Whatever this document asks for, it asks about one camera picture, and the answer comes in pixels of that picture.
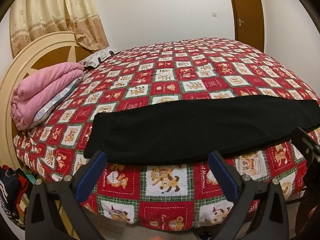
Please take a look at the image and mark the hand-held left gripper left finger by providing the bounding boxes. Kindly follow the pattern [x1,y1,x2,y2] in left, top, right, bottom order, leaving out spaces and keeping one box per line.
[25,151,108,240]

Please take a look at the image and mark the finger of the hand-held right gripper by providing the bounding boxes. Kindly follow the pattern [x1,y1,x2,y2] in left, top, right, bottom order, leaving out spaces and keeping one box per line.
[290,127,320,167]

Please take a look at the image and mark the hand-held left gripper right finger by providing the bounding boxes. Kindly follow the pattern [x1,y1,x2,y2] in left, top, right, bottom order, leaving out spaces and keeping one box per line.
[208,151,289,240]

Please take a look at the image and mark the black pants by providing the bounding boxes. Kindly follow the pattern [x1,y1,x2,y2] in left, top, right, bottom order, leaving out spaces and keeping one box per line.
[84,99,320,166]

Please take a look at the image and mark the pale floral folded quilt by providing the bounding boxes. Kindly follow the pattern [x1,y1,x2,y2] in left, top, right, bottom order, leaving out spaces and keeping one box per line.
[33,77,83,128]

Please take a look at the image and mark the pile of dark clothes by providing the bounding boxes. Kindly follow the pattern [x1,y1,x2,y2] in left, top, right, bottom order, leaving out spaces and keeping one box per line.
[0,164,37,231]

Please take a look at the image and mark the pink folded blanket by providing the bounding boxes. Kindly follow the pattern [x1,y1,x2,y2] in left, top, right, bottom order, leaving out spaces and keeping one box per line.
[10,62,84,131]

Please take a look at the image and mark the grey-white printed pillow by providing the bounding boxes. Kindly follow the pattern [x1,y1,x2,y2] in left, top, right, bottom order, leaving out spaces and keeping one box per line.
[77,47,121,70]

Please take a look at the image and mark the red bear-print blanket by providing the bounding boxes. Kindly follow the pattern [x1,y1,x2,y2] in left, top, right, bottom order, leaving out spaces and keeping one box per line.
[14,38,320,232]

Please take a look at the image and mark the cream wooden headboard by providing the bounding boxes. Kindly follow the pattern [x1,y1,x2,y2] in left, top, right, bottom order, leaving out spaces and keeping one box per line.
[0,31,97,174]

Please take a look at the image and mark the brown wooden door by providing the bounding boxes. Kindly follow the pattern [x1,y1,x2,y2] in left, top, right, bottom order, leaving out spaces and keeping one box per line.
[226,0,265,53]

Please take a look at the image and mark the beige patterned curtain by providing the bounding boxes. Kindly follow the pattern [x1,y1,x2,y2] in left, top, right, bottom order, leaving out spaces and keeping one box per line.
[9,0,109,58]

